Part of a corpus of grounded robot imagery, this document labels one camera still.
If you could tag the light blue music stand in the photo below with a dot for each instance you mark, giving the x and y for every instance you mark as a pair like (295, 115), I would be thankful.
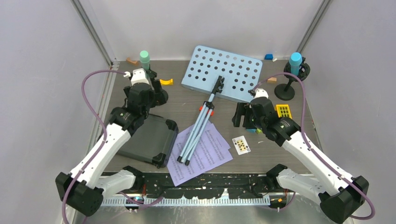
(220, 74)

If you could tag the blue toy microphone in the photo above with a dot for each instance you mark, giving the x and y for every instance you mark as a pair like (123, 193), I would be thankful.
(295, 61)

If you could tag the brown wooden block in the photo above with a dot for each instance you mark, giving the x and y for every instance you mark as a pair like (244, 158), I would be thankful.
(133, 62)

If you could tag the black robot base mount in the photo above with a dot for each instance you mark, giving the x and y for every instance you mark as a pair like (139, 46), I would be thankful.
(208, 186)

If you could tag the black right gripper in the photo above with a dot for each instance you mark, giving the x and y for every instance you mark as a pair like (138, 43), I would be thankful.
(240, 110)

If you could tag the aluminium frame rail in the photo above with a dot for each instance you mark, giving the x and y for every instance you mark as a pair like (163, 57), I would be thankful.
(89, 20)
(314, 23)

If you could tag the sheet music page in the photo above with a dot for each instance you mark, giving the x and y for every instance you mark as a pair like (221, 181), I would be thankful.
(180, 176)
(212, 150)

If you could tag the aluminium frame rail right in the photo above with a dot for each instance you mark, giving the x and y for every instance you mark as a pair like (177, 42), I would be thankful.
(314, 23)

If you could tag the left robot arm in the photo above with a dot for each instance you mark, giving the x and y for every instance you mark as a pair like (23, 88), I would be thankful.
(82, 188)

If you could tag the orange rectangular block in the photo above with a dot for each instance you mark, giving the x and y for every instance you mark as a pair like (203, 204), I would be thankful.
(212, 112)

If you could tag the face up playing card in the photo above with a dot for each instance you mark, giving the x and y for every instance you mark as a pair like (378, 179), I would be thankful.
(241, 145)

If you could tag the mint green toy microphone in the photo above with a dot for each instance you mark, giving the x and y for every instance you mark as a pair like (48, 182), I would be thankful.
(145, 60)

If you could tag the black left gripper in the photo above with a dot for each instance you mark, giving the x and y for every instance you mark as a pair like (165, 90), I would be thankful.
(152, 101)

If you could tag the grey aluminium carrying case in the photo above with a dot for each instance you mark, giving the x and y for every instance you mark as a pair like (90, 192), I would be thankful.
(153, 142)

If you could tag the yellow red blue brick block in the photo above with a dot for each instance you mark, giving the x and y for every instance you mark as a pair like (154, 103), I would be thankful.
(283, 110)

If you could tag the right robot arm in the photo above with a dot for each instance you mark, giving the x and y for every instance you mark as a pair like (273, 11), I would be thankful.
(338, 193)

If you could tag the blue sloped toy brick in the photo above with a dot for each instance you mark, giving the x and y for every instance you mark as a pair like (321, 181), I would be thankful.
(251, 130)

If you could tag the tan wooden block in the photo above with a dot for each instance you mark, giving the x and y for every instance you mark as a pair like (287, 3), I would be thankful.
(272, 80)

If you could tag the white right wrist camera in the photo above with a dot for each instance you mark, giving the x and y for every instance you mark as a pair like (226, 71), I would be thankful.
(260, 92)

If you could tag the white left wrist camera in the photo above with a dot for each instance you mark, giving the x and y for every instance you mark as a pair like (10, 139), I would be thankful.
(139, 76)

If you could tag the black microphone stand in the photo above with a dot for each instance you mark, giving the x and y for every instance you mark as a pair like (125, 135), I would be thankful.
(161, 96)
(285, 91)

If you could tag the small blue block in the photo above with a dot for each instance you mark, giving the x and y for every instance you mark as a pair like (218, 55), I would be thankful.
(269, 57)

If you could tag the yellow curved wooden block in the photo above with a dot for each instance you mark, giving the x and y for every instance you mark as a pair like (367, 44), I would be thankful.
(166, 82)

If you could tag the aluminium frame rail left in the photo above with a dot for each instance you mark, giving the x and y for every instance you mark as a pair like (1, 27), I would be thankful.
(89, 20)

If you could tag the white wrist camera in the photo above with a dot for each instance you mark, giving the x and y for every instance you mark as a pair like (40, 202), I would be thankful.
(260, 92)
(139, 76)

